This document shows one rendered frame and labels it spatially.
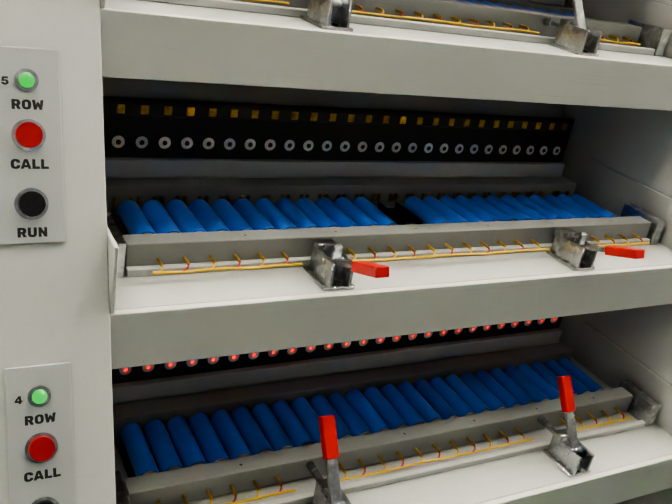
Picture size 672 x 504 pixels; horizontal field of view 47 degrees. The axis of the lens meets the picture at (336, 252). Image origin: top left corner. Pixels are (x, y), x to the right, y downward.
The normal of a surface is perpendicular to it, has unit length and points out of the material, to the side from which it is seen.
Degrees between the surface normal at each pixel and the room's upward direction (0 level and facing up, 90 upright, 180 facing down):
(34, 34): 90
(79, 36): 90
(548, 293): 112
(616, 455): 22
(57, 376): 90
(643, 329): 90
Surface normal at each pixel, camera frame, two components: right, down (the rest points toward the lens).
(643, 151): -0.88, 0.04
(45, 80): 0.48, 0.07
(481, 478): 0.18, -0.90
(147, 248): 0.45, 0.43
